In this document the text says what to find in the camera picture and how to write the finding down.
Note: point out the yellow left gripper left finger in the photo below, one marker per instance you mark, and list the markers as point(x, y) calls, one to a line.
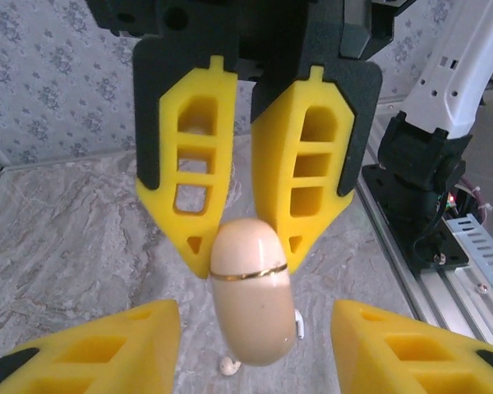
point(156, 349)

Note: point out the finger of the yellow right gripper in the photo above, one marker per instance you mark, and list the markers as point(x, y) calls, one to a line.
point(279, 164)
point(164, 135)

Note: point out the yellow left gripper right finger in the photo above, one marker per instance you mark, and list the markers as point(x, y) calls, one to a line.
point(353, 349)

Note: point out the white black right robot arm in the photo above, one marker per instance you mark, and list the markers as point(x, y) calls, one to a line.
point(448, 82)

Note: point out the long aluminium base rail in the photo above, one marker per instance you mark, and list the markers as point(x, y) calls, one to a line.
point(448, 299)

